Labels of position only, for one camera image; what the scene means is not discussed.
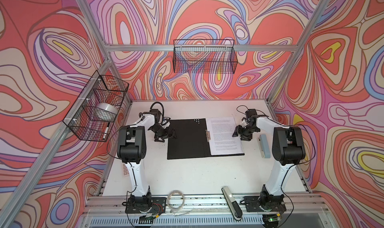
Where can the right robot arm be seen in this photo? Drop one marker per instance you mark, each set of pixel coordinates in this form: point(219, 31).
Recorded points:
point(288, 150)

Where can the black wire basket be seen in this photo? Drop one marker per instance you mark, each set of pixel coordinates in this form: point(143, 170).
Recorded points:
point(207, 56)
point(100, 102)

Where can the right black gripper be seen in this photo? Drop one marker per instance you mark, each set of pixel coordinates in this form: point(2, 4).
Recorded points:
point(238, 130)

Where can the white and black file folder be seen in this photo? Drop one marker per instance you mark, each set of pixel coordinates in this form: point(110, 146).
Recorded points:
point(191, 141)

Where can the aluminium frame rail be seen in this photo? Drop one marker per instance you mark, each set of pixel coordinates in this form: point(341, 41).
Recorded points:
point(304, 210)

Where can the silver tape roll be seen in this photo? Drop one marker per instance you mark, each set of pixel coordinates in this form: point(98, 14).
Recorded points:
point(105, 109)

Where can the marker pen in basket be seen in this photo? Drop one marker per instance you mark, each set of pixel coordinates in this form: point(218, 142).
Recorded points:
point(106, 131)

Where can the white and black stapler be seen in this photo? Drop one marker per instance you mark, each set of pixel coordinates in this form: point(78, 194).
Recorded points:
point(232, 203)

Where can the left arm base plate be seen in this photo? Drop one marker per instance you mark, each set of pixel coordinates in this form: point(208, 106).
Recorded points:
point(156, 205)

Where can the left black wire basket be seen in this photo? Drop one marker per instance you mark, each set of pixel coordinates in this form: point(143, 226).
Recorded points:
point(100, 102)

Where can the grey blue hole punch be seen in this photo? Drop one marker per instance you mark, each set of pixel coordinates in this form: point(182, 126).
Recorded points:
point(264, 146)

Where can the rear black wire basket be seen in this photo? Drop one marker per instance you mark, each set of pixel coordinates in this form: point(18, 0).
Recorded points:
point(207, 56)

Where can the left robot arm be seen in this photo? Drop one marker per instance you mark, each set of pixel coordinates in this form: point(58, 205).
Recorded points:
point(132, 149)

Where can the pink white calculator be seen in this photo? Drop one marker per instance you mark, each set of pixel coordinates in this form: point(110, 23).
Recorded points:
point(125, 170)

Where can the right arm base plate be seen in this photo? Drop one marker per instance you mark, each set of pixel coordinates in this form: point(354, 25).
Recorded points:
point(264, 204)

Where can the metal folder clip mechanism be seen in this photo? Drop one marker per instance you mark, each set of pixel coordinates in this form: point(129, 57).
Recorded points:
point(208, 136)

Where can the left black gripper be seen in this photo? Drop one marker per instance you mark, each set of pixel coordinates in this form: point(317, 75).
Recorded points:
point(166, 135)

